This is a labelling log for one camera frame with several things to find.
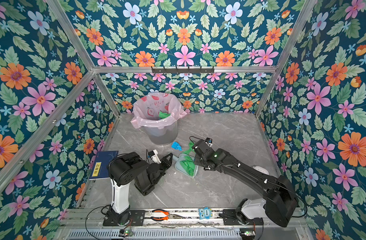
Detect orange handled pliers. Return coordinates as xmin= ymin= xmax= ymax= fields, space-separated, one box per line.
xmin=150 ymin=209 xmax=185 ymax=222

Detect small circuit board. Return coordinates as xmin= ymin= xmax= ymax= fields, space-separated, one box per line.
xmin=120 ymin=229 xmax=134 ymax=238
xmin=240 ymin=230 xmax=256 ymax=240

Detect blue owl figurine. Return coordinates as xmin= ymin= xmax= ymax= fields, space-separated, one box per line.
xmin=198 ymin=207 xmax=212 ymax=220

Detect blue paper scrap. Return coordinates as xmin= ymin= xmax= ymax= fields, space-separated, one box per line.
xmin=172 ymin=142 xmax=183 ymax=151

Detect small circuit board right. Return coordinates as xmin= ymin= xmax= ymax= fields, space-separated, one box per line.
xmin=240 ymin=230 xmax=256 ymax=240

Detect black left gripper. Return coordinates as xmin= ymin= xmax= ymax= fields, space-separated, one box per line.
xmin=152 ymin=153 xmax=173 ymax=187

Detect pale green dustpan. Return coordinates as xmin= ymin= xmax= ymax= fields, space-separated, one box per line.
xmin=173 ymin=154 xmax=198 ymax=179

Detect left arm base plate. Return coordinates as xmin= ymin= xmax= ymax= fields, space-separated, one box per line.
xmin=103 ymin=209 xmax=146 ymax=227

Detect dark blue book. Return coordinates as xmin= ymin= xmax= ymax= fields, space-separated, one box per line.
xmin=89 ymin=151 xmax=118 ymax=181

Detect black hook rail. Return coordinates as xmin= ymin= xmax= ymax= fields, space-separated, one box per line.
xmin=151 ymin=66 xmax=215 ymax=74

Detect green paper scrap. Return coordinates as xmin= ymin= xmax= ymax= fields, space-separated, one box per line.
xmin=159 ymin=111 xmax=171 ymax=119
xmin=183 ymin=141 xmax=194 ymax=155
xmin=180 ymin=160 xmax=196 ymax=177

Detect white brush holder stand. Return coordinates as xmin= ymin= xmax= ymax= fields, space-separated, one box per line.
xmin=253 ymin=166 xmax=269 ymax=175

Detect silver mesh waste basket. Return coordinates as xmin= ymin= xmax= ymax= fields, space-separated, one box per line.
xmin=144 ymin=122 xmax=178 ymax=146

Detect aluminium frame rails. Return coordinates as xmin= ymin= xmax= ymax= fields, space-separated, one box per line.
xmin=0 ymin=1 xmax=305 ymax=240

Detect small circuit board left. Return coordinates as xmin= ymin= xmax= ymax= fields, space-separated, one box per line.
xmin=120 ymin=229 xmax=134 ymax=238

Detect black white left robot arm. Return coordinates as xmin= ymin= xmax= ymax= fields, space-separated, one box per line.
xmin=107 ymin=152 xmax=174 ymax=225

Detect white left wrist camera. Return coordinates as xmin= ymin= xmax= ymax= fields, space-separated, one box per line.
xmin=148 ymin=150 xmax=162 ymax=164

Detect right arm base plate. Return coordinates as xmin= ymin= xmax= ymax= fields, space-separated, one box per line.
xmin=218 ymin=209 xmax=264 ymax=226

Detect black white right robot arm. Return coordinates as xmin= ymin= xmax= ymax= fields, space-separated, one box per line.
xmin=192 ymin=139 xmax=299 ymax=228

